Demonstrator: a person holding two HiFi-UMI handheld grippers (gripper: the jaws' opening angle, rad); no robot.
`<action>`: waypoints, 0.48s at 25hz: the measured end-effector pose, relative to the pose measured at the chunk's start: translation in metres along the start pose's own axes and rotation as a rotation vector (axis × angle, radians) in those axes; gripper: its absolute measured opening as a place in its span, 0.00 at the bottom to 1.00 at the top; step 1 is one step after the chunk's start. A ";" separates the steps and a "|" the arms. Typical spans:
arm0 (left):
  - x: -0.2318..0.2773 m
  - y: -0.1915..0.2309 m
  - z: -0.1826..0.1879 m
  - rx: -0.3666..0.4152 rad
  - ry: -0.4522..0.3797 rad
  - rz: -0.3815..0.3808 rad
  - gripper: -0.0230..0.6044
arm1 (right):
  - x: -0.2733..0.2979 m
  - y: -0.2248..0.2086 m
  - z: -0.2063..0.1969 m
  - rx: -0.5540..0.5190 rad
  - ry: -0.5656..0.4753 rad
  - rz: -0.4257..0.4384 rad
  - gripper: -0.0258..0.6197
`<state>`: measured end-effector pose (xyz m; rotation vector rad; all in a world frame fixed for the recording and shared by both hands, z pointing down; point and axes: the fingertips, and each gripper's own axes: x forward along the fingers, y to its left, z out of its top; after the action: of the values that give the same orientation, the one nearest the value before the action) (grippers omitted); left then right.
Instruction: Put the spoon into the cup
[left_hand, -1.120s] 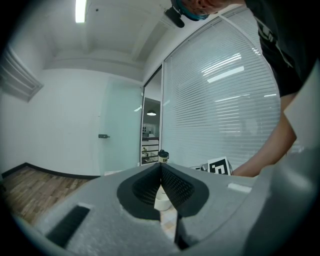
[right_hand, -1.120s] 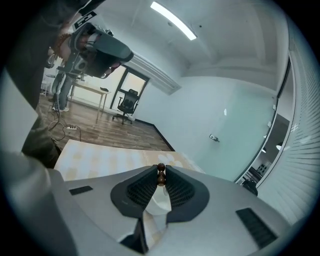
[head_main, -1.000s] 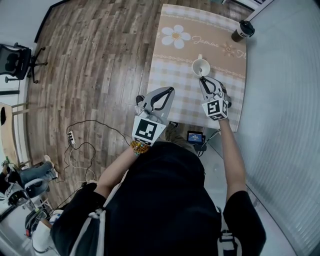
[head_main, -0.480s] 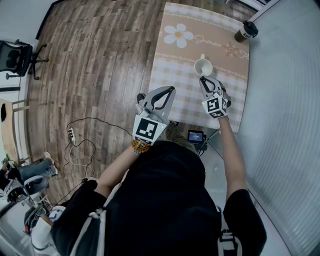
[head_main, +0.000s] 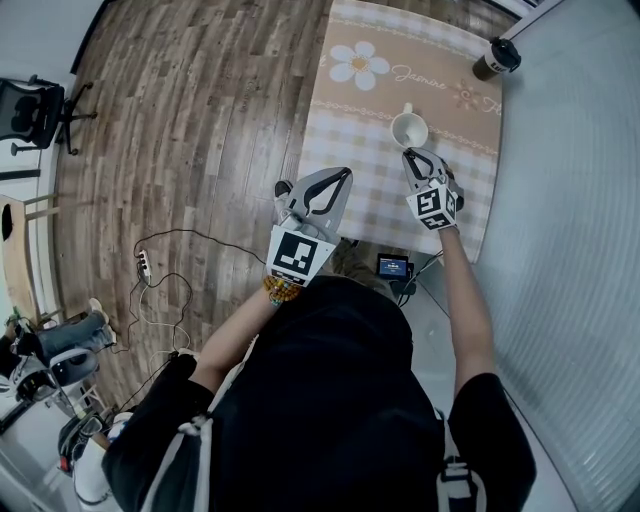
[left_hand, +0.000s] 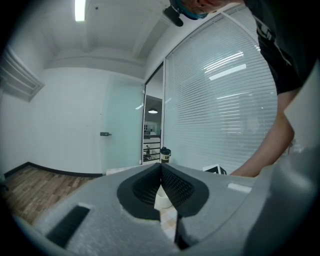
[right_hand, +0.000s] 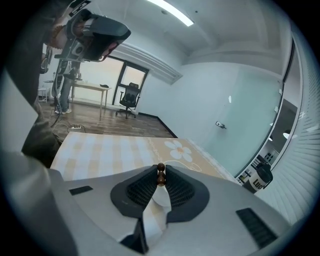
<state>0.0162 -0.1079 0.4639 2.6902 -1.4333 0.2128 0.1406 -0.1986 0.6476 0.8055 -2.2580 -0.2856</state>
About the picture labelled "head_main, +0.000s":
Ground checked beige flower tablecloth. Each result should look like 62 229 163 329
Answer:
298 0 505 265

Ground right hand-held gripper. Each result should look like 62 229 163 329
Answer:
401 148 466 233

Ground brown bead bracelet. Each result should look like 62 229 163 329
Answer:
262 274 304 307

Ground person's black shirt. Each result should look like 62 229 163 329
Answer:
102 274 539 512

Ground black office chair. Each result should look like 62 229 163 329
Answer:
0 74 99 181

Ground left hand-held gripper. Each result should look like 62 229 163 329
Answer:
265 167 355 290

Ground person's left forearm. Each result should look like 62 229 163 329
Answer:
192 289 281 396

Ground black travel tumbler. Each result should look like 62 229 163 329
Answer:
472 36 523 81

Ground small black screen device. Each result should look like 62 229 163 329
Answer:
376 253 414 281

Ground person's olive trousers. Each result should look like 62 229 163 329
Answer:
332 238 399 304

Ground wooden bench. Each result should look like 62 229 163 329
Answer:
0 194 61 326

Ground black floor cable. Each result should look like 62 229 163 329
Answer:
107 228 271 411

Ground white ceramic mug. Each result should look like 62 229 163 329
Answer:
389 102 430 151

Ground white floor cable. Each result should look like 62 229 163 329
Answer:
137 279 194 362

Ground person's right forearm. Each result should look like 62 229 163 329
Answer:
439 227 496 396

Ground grey harness strap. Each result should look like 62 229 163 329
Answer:
142 413 215 512
433 408 487 512

